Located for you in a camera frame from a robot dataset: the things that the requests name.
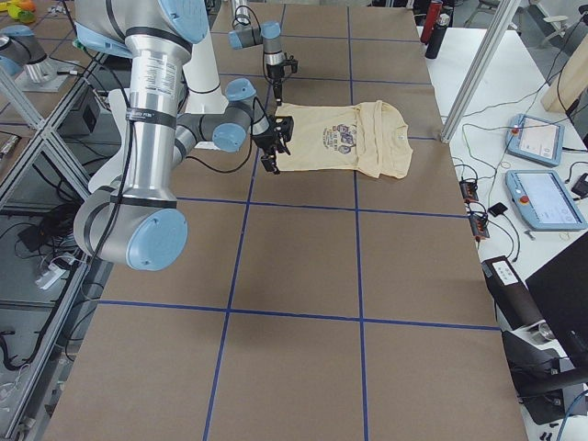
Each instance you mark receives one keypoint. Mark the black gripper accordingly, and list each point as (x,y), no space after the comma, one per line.
(275,73)
(268,141)

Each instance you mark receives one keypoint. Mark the cream long sleeve shirt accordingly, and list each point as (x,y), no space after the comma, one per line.
(370,137)

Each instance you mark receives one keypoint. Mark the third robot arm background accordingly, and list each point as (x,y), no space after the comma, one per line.
(23,58)

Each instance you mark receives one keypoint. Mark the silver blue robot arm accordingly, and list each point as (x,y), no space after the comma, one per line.
(247,31)
(132,218)

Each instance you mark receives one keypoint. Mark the brown paper table cover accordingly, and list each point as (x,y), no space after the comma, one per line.
(307,306)

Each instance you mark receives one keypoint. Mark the white chair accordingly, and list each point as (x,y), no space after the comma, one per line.
(110,175)

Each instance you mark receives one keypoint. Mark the red water bottle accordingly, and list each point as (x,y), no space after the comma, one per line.
(432,14)

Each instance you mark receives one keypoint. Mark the black water bottle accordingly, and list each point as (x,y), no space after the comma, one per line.
(437,36)

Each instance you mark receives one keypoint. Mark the upper orange black electronics box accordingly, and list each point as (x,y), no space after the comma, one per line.
(469,190)

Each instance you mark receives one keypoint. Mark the orange black electronics box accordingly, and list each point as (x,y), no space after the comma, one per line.
(469,190)
(478,224)

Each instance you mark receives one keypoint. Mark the lower orange black electronics box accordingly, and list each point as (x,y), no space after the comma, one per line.
(478,224)

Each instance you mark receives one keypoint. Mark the small black square pad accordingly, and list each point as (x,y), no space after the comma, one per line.
(497,209)

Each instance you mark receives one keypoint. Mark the white power strip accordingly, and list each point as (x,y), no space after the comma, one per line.
(48,278)

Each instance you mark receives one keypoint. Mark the upper blue teach pendant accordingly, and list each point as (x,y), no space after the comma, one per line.
(534,139)

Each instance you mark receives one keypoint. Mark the blue teach pendant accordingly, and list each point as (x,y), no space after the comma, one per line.
(534,139)
(543,201)

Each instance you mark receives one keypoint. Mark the lower blue teach pendant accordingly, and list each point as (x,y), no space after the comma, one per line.
(543,201)

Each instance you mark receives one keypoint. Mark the brown paper roll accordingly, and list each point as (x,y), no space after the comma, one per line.
(514,305)

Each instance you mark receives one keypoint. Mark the black monitor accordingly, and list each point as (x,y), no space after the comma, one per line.
(559,289)

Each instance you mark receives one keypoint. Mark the aluminium frame post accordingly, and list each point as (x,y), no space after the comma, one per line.
(480,63)

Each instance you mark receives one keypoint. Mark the wooden post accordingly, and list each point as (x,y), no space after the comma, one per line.
(569,83)

